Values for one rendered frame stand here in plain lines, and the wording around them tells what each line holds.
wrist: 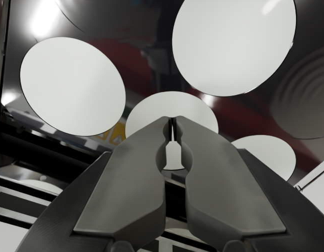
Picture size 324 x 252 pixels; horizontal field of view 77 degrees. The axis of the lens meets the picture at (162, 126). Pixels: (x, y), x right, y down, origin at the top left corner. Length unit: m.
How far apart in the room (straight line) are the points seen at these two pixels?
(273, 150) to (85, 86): 0.21
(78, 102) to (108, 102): 0.03
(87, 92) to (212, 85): 0.12
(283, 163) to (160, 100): 0.16
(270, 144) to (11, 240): 0.27
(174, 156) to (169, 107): 0.06
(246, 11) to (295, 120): 0.12
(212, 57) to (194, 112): 0.06
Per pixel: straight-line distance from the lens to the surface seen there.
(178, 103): 0.20
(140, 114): 0.21
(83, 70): 0.21
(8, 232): 0.24
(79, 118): 0.23
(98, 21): 0.19
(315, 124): 0.26
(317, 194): 0.49
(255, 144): 0.25
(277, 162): 0.27
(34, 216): 0.24
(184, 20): 0.19
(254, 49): 0.20
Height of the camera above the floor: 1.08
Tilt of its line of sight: 59 degrees down
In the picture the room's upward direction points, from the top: 177 degrees counter-clockwise
